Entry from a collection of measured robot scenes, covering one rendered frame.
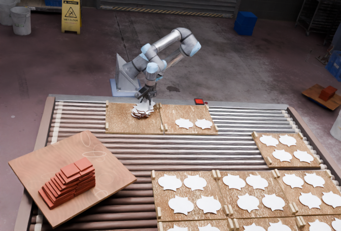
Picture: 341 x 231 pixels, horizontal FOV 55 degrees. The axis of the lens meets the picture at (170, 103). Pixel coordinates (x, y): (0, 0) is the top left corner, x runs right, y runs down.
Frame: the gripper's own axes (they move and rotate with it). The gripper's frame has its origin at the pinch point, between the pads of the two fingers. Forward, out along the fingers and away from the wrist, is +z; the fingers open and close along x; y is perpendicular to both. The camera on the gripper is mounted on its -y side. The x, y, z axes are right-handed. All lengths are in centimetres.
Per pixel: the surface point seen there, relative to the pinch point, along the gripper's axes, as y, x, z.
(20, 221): -106, -38, 7
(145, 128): -8.0, -13.7, 8.0
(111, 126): -27.3, 1.0, 8.0
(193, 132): 19.7, -35.5, 7.9
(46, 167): -84, -20, -2
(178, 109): 29.3, -9.1, 8.0
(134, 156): -30.2, -30.3, 9.9
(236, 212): -9, -99, 8
